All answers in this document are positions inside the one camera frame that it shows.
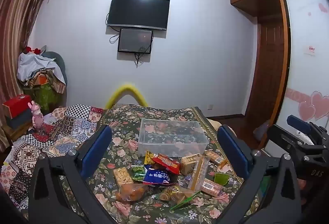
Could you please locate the red flowers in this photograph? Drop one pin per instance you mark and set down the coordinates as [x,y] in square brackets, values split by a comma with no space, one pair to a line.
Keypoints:
[32,49]

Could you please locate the red white door sticker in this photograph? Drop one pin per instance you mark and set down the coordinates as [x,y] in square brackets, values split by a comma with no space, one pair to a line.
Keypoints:
[309,50]

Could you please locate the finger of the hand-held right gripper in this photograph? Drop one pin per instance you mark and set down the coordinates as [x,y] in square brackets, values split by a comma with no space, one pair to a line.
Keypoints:
[298,122]

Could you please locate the pink rabbit toy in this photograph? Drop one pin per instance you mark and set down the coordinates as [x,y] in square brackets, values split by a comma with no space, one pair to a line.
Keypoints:
[36,116]

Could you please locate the patchwork quilt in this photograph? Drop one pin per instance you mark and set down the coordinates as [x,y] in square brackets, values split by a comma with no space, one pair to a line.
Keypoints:
[69,123]

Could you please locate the white wall socket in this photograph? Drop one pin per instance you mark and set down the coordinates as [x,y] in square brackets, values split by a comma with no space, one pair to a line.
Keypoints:
[210,107]

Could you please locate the clear plastic storage box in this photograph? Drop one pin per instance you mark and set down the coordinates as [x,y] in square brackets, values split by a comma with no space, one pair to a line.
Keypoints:
[172,136]

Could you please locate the red snack packet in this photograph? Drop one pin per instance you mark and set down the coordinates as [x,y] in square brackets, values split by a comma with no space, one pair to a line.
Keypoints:
[167,163]

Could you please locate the grey box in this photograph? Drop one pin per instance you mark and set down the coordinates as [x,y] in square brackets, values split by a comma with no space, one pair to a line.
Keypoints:
[21,119]

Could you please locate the wooden nightstand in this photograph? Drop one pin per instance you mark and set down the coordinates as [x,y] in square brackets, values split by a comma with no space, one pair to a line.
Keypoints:
[15,134]

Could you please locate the pink brown wafer packet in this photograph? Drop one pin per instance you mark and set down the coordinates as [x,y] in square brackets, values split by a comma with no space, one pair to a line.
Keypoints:
[212,186]
[216,157]

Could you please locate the clear cookie packet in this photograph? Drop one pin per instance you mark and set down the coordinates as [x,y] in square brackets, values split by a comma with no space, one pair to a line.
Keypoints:
[177,193]

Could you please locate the white sliding door panel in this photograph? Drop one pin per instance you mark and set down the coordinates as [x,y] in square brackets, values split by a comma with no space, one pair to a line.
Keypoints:
[305,28]

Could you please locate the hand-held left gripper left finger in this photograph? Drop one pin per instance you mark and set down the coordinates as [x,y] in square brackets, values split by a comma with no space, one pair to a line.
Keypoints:
[97,148]

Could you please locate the thin green stick packet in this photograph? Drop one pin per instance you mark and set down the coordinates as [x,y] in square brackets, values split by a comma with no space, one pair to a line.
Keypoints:
[185,202]

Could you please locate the blue snack packet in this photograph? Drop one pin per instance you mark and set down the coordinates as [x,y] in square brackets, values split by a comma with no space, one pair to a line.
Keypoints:
[157,178]

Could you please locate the orange bread packet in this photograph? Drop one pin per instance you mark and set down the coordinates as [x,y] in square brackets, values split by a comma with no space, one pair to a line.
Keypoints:
[130,191]

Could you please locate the small green snack packet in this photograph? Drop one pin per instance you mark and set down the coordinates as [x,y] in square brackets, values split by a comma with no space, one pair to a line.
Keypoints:
[137,173]

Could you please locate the pink heart stickers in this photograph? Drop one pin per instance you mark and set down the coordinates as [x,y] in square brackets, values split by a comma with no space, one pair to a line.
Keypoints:
[314,105]

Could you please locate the grey chair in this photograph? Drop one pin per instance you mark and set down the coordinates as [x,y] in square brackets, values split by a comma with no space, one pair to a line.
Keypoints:
[60,64]

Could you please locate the pile of pale clothes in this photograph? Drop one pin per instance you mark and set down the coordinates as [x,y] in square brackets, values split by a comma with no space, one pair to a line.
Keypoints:
[32,65]

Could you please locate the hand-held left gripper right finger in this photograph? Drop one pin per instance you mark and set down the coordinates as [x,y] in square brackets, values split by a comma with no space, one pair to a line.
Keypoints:
[234,153]

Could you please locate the small black wall monitor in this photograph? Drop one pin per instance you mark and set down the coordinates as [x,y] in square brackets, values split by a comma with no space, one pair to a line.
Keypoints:
[135,40]

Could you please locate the green jelly cup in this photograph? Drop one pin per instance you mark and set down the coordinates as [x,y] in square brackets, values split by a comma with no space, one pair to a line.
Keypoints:
[221,178]

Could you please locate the long clear biscuit packet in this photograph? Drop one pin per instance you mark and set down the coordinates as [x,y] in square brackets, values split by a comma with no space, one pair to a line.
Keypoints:
[199,173]

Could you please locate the striped orange cloth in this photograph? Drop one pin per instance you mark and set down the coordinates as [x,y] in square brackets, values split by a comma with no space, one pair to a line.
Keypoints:
[55,82]

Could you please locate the brown cake packet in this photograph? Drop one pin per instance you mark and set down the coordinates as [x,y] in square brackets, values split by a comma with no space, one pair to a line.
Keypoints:
[189,163]

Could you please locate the yellow snack packet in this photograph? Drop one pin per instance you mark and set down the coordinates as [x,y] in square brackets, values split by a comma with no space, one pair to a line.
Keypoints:
[149,157]

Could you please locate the brown wooden door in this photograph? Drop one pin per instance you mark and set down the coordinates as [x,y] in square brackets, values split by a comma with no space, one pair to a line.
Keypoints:
[268,72]

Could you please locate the yellow foam tube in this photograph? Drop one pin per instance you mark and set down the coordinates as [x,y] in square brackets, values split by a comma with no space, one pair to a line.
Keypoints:
[127,87]

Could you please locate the black wall television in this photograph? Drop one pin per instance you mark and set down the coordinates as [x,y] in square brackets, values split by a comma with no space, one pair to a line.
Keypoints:
[138,12]

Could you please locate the beige cracker packet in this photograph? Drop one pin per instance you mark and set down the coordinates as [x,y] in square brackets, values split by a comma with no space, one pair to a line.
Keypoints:
[122,175]

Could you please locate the red box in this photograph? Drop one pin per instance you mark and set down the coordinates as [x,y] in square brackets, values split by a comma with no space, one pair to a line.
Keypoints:
[16,105]

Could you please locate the beige fleece blanket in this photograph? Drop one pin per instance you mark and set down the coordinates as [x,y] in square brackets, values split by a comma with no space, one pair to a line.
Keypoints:
[213,125]

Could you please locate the striped brown curtain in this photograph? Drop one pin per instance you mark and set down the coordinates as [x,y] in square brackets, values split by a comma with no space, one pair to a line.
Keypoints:
[15,33]

